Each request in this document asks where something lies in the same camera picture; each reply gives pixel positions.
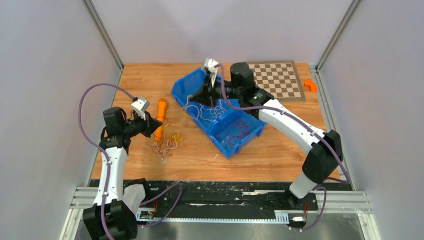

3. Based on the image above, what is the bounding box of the wooden chessboard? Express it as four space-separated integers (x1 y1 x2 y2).
247 60 306 102

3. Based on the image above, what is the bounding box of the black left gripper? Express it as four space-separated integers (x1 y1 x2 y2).
121 110 162 138

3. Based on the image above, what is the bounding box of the orange cylindrical toy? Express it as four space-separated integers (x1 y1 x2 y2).
154 97 169 142

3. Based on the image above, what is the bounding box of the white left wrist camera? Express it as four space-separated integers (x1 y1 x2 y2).
131 97 151 120

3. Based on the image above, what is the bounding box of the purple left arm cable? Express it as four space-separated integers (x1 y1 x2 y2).
78 82 184 240

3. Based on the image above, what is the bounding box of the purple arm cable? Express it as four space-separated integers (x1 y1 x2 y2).
78 82 184 240
215 63 350 232

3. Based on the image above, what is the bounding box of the orange curved piece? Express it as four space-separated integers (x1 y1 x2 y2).
304 79 318 93

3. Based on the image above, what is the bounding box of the blue plastic compartment bin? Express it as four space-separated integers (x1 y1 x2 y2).
171 68 267 159

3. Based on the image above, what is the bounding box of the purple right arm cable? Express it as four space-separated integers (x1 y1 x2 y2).
215 63 350 232

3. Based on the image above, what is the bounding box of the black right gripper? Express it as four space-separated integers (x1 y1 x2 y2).
189 74 243 108

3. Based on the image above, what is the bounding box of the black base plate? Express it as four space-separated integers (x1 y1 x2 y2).
89 179 354 221

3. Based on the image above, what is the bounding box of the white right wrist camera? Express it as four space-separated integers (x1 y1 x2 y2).
201 57 219 85

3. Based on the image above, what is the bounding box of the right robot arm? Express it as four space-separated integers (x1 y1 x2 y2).
189 58 343 209

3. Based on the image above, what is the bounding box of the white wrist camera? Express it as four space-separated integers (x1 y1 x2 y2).
201 57 219 85
131 97 151 120

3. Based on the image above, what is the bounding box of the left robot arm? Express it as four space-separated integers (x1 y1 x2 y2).
82 107 162 240

